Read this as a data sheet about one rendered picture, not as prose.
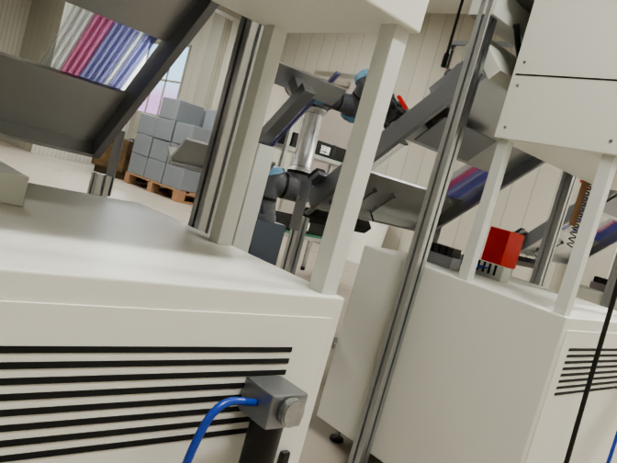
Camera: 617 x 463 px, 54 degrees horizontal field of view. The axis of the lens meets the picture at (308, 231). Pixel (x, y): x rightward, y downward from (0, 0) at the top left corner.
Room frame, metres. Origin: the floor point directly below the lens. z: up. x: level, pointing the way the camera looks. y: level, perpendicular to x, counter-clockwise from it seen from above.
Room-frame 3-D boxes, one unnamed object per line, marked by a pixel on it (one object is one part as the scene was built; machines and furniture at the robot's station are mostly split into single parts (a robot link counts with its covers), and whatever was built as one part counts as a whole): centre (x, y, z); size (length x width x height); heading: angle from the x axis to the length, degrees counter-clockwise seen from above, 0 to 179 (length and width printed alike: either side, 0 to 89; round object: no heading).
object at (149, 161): (8.66, 2.02, 0.66); 1.31 x 0.88 x 1.33; 50
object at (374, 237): (6.83, -0.63, 0.30); 0.50 x 0.48 x 0.59; 51
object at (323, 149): (4.64, 0.14, 1.01); 0.57 x 0.17 x 0.11; 134
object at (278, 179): (2.55, 0.22, 0.72); 0.13 x 0.12 x 0.14; 116
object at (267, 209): (2.55, 0.22, 0.60); 0.15 x 0.15 x 0.10
